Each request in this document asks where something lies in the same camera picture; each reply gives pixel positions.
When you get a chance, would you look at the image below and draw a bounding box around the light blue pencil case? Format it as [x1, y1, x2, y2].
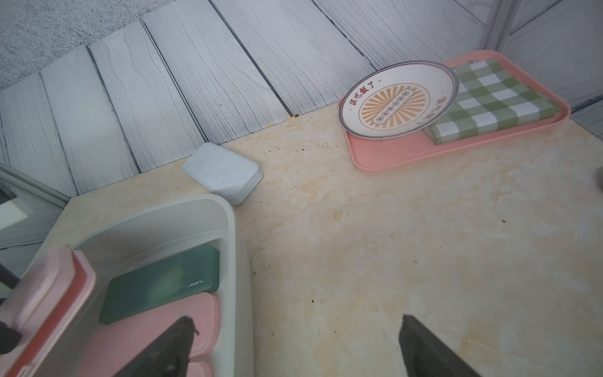
[183, 142, 263, 206]

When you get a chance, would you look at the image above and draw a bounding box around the pink tray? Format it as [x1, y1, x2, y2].
[339, 50, 569, 171]

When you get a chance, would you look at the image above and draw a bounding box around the left aluminium frame post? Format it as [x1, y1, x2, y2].
[1, 163, 70, 208]

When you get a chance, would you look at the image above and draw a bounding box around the round patterned plate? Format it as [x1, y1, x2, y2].
[339, 61, 460, 140]

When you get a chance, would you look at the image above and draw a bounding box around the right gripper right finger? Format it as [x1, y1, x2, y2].
[399, 314, 479, 377]

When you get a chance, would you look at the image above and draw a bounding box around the green checkered cloth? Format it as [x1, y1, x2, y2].
[423, 59, 559, 145]

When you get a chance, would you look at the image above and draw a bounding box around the dark green pencil case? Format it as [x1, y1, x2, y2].
[98, 243, 220, 325]

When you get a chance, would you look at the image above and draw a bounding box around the grey plastic storage box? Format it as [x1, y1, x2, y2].
[37, 194, 254, 376]

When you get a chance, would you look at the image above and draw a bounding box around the aluminium frame post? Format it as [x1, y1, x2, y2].
[479, 0, 522, 53]
[1, 163, 70, 208]

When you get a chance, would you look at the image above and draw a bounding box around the pink pencil case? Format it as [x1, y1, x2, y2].
[186, 361, 213, 377]
[80, 293, 220, 376]
[1, 248, 96, 376]

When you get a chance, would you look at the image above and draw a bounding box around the right aluminium frame post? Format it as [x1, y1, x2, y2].
[479, 0, 522, 53]

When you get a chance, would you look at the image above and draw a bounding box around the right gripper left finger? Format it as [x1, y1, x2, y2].
[114, 317, 198, 377]

